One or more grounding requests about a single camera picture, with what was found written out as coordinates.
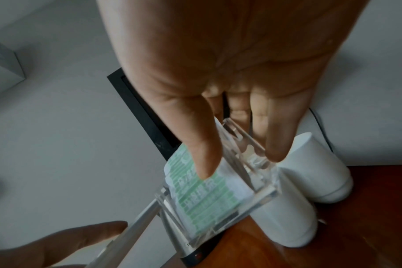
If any person's left hand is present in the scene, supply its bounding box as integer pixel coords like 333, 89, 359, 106
0, 220, 129, 268

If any person's right hand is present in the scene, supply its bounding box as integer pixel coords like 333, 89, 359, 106
95, 0, 372, 181

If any white stick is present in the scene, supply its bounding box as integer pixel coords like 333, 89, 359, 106
88, 198, 163, 268

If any clear acrylic box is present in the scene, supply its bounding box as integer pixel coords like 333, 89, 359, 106
154, 117, 281, 242

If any silver device with red light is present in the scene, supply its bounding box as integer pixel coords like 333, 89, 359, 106
159, 209, 225, 268

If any stack of green printed packets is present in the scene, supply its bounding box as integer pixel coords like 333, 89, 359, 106
163, 143, 252, 234

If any white paper cup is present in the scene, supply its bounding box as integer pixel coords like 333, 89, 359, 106
278, 131, 355, 204
250, 181, 319, 248

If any white cardboard box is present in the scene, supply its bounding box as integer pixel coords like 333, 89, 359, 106
0, 36, 27, 101

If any black cable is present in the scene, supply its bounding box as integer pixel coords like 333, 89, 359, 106
307, 106, 337, 155

